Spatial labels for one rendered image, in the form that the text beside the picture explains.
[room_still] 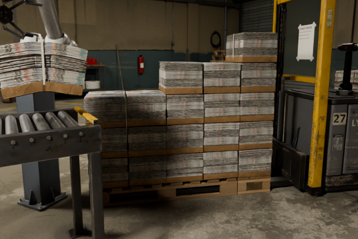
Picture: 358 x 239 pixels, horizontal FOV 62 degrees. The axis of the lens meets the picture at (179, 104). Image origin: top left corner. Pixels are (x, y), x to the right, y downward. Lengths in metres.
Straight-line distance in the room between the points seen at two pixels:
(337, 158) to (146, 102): 1.58
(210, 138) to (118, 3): 7.37
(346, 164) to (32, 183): 2.45
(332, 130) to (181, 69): 1.27
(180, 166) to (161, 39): 7.66
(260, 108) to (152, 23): 7.51
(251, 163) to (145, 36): 7.45
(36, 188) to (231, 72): 1.69
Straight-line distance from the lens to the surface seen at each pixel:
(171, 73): 2.19
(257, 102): 2.42
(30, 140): 1.35
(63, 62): 1.50
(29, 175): 2.53
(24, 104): 2.40
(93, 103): 2.18
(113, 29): 9.14
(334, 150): 2.69
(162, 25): 9.78
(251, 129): 2.43
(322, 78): 2.45
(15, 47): 1.48
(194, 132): 2.28
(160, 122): 2.22
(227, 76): 2.30
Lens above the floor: 1.11
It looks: 9 degrees down
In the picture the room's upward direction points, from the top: straight up
